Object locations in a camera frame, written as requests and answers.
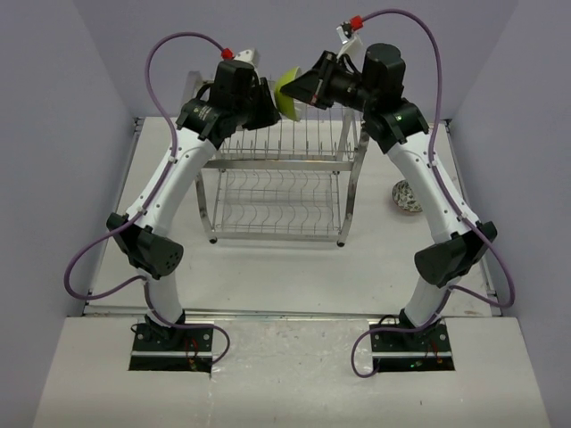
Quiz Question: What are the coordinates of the pink floral bowl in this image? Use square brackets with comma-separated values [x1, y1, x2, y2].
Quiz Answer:
[392, 179, 422, 214]

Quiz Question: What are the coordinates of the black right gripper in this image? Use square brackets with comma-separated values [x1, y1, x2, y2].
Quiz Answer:
[283, 50, 378, 113]

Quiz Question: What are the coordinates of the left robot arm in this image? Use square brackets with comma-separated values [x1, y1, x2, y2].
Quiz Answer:
[107, 58, 280, 350]

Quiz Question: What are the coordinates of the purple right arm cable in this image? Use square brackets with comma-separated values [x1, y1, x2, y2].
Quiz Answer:
[352, 9, 517, 309]

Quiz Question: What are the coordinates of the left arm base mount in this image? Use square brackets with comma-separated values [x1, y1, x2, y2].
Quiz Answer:
[128, 323, 213, 374]

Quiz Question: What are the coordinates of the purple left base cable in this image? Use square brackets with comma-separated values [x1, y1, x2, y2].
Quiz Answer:
[169, 324, 231, 367]

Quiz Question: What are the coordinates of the stainless steel dish rack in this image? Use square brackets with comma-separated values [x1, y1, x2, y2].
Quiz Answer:
[195, 104, 368, 247]

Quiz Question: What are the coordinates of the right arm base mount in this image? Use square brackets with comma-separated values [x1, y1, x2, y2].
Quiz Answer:
[370, 321, 455, 373]

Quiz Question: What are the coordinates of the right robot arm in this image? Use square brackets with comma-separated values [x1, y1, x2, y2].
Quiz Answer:
[277, 44, 497, 350]

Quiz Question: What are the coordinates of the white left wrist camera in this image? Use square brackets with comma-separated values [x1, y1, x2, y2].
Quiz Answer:
[234, 48, 260, 68]

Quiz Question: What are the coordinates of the green square bowl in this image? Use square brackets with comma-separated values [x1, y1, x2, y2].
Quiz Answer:
[274, 67, 303, 121]

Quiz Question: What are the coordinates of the aluminium table rail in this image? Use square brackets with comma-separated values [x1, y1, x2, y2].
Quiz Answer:
[185, 308, 385, 319]

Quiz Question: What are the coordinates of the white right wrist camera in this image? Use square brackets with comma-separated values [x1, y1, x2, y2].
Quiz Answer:
[336, 21, 363, 59]

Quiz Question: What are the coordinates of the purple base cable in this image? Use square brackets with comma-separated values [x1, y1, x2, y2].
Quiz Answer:
[169, 324, 231, 367]
[351, 327, 447, 380]

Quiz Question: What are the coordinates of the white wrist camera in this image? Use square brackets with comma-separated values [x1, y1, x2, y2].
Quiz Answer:
[336, 21, 363, 59]
[234, 48, 260, 68]

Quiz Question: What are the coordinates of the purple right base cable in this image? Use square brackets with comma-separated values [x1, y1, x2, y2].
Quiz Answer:
[351, 327, 447, 380]

